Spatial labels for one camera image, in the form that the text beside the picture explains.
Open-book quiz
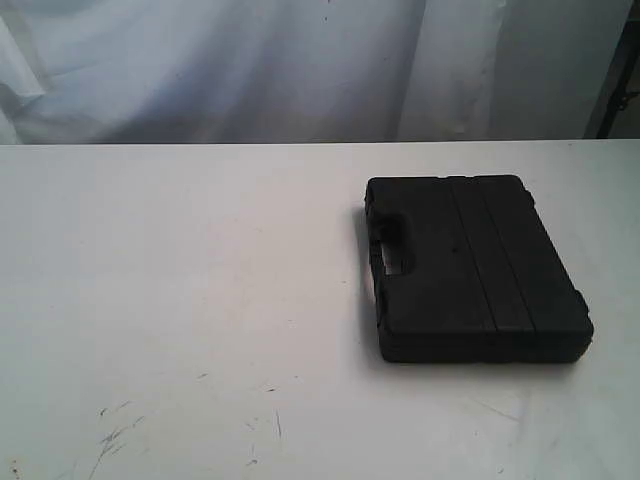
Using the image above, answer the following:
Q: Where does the black plastic tool case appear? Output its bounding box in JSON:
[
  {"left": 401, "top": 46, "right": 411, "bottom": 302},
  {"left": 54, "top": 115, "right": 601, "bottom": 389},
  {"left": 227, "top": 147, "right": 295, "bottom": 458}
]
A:
[{"left": 364, "top": 174, "right": 594, "bottom": 364}]

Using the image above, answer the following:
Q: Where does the white backdrop curtain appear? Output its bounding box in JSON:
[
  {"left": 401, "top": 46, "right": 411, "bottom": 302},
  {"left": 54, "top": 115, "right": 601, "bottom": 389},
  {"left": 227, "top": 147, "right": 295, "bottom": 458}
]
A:
[{"left": 1, "top": 1, "right": 631, "bottom": 144}]

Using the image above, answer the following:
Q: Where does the black metal stand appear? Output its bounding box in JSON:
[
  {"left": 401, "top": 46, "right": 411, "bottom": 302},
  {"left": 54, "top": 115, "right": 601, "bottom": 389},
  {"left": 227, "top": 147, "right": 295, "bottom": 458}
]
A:
[{"left": 586, "top": 1, "right": 639, "bottom": 139}]

